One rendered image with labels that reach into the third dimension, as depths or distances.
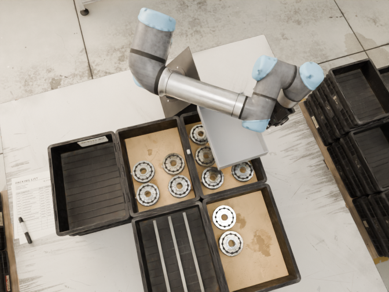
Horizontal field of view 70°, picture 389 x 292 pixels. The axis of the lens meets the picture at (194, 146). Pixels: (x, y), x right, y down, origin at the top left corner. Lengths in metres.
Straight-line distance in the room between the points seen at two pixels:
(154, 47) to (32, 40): 2.23
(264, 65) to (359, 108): 1.34
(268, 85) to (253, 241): 0.72
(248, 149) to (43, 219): 1.03
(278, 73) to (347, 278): 1.07
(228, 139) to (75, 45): 2.02
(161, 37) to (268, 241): 0.93
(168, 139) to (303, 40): 1.89
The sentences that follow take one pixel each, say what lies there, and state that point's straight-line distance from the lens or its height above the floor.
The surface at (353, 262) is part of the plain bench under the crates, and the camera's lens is 1.61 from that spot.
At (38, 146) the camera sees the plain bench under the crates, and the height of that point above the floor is 0.70.
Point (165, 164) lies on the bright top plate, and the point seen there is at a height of 0.86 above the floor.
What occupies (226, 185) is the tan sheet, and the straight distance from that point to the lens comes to 1.31.
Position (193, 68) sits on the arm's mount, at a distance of 1.41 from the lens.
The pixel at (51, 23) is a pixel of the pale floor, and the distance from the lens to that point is 3.10.
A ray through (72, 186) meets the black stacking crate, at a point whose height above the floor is 0.83.
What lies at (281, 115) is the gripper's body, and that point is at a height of 1.25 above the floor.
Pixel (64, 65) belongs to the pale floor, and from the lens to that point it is 2.77.
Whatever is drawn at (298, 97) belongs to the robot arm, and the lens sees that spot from 0.92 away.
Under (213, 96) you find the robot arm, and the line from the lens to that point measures 0.85.
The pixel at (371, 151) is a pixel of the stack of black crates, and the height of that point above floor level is 0.38.
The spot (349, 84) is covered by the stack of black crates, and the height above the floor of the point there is 0.49.
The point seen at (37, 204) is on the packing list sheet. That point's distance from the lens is 1.60.
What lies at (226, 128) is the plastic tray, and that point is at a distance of 1.15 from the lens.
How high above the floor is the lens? 2.11
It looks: 72 degrees down
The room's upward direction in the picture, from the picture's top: 3 degrees clockwise
